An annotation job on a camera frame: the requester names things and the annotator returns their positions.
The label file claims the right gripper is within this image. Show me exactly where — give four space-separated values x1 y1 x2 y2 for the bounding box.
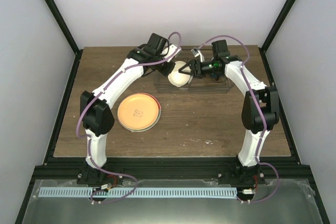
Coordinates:
178 60 219 79

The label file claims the white and blue bowl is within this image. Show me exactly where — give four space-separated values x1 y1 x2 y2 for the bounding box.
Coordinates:
168 61 193 87

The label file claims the dark blue mug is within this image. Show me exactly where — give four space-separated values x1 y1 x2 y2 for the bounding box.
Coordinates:
210 73 224 82

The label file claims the wire dish rack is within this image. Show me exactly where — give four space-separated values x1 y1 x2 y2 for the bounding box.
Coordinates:
153 72 234 94

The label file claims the orange plate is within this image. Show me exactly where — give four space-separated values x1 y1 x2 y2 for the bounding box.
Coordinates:
117 92 161 130

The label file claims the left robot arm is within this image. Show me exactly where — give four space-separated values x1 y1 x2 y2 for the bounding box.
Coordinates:
76 33 181 184

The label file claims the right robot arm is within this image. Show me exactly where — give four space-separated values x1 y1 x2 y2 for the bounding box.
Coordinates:
178 40 280 184

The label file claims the white plate with coloured rim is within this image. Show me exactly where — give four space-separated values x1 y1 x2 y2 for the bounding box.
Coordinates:
118 93 162 132

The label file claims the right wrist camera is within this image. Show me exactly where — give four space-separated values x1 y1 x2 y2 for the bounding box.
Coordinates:
191 47 205 62

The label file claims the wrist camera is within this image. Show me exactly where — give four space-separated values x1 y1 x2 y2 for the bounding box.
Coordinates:
161 44 182 62
191 47 205 62

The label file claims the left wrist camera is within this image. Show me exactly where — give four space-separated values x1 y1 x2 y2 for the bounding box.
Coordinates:
161 44 182 62

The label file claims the black aluminium frame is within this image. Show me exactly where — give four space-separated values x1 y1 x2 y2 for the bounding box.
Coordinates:
15 0 330 223

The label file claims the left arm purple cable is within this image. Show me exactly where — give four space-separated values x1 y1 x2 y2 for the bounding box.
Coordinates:
76 31 183 204

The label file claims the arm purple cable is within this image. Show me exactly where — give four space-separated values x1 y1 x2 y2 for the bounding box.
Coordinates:
196 35 279 204
76 31 183 204

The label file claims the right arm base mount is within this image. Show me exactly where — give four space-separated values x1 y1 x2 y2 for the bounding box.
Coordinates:
216 160 261 185

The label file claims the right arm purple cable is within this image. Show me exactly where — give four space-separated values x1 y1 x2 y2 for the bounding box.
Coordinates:
196 35 279 204

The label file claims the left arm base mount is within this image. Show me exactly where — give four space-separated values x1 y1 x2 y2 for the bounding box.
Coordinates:
77 170 123 186

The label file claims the light blue slotted cable duct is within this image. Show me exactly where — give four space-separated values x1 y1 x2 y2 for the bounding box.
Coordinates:
38 187 237 199

